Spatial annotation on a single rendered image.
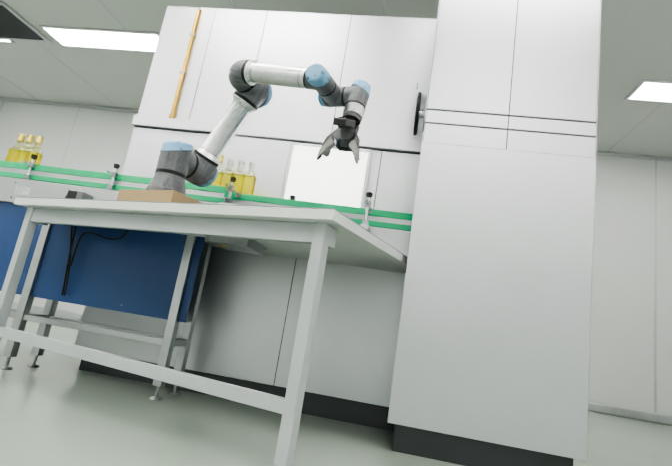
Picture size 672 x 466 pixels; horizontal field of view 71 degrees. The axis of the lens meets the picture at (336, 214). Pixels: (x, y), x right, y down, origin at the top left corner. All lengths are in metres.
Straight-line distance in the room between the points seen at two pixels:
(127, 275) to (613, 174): 5.05
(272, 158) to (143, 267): 0.83
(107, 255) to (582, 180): 2.11
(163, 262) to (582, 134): 1.90
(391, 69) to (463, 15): 0.50
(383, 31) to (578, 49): 1.02
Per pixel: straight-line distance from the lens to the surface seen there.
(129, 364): 1.82
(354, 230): 1.51
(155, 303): 2.29
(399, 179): 2.42
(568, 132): 2.21
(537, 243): 2.03
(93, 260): 2.48
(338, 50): 2.78
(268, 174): 2.50
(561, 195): 2.10
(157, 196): 1.83
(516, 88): 2.24
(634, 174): 6.08
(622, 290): 5.73
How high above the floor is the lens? 0.42
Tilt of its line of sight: 13 degrees up
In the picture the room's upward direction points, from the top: 9 degrees clockwise
